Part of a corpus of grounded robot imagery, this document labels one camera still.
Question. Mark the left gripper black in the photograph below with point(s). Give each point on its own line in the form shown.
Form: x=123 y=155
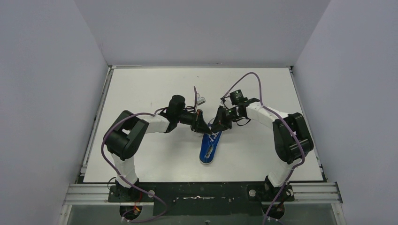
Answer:
x=198 y=120

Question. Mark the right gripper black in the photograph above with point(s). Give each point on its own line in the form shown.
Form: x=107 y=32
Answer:
x=220 y=123

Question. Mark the white shoelace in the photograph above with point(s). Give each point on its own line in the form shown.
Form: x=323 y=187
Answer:
x=211 y=141

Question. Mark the blue canvas sneaker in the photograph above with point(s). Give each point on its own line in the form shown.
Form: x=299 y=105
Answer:
x=206 y=156

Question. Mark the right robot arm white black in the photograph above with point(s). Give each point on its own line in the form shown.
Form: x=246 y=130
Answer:
x=292 y=139

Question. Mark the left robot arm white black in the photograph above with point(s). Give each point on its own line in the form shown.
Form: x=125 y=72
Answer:
x=124 y=137

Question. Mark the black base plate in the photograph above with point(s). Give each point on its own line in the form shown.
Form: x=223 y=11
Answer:
x=253 y=198

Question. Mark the right side aluminium rail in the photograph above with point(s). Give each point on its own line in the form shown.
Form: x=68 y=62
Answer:
x=290 y=68

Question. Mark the left side aluminium rail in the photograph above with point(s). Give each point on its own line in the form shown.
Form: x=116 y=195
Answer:
x=96 y=120

